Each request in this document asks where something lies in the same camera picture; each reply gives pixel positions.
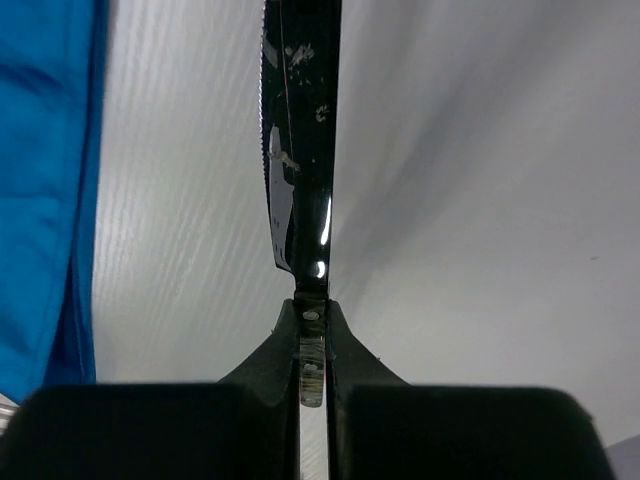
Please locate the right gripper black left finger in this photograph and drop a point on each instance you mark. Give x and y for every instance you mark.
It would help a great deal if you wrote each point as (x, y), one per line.
(244, 426)

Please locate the blue cloth napkin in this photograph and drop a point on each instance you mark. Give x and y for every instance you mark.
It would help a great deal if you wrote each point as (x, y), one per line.
(53, 59)

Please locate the black handled steak knife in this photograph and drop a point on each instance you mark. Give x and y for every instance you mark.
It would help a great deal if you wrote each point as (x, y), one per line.
(298, 92)

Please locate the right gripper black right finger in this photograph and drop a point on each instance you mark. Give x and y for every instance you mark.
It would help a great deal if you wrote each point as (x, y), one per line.
(381, 427)

